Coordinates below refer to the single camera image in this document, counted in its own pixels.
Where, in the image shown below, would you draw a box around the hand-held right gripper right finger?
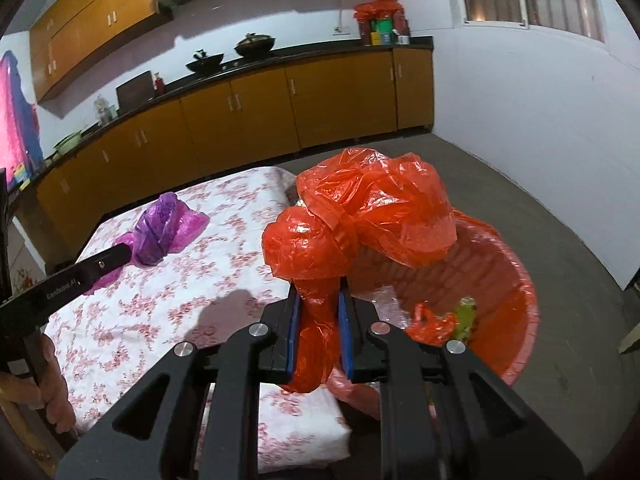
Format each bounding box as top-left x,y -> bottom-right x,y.
337,285 -> 585,480

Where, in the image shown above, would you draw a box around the orange base kitchen cabinets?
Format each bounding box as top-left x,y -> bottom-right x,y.
35,49 -> 435,261

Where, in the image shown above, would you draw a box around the black wok with lid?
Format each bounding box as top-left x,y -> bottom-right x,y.
234,32 -> 277,58

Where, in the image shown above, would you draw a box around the purple plastic bag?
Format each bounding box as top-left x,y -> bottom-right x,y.
82,192 -> 211,297

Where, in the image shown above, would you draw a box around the pink and blue cloth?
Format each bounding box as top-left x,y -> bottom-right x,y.
0,50 -> 46,191

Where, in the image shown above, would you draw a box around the brown cutting board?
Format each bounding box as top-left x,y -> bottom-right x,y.
116,71 -> 155,111

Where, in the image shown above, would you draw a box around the beige wooden board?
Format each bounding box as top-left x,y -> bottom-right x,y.
617,312 -> 640,356

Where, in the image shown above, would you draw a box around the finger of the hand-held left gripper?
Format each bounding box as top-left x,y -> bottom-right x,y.
70,243 -> 133,291

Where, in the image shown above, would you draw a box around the green enamel pot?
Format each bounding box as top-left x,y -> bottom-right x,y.
54,131 -> 83,156

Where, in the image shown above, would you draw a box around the long orange wall cabinet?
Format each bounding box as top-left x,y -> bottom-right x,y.
29,0 -> 160,103

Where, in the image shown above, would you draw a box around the pale crumpled plastic wrap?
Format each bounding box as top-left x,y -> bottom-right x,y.
367,285 -> 416,328

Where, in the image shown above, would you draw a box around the glass jar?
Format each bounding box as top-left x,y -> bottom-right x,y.
94,96 -> 117,125

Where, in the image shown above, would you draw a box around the person's left hand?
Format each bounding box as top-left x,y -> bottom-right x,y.
0,334 -> 77,433

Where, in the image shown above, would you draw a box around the black kitchen countertop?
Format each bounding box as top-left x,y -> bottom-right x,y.
10,35 -> 435,201

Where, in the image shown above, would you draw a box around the large red plastic bag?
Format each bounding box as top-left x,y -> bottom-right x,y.
261,147 -> 458,395

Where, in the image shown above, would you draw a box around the red bag on shelf items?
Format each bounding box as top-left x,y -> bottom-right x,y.
354,0 -> 408,43

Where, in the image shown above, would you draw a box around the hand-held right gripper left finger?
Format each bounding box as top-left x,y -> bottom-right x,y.
59,287 -> 302,480

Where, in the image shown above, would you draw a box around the small red plastic bag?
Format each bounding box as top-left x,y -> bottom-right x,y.
406,301 -> 458,346

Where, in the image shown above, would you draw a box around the red lined plastic bin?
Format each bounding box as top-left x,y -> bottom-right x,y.
325,210 -> 542,423

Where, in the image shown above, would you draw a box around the black open wok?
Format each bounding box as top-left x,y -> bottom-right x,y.
186,49 -> 225,76

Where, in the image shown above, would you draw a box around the green wrapper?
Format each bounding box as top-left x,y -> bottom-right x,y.
440,296 -> 478,343

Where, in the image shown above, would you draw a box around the pink floral tablecloth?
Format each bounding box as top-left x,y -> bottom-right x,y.
42,166 -> 353,476

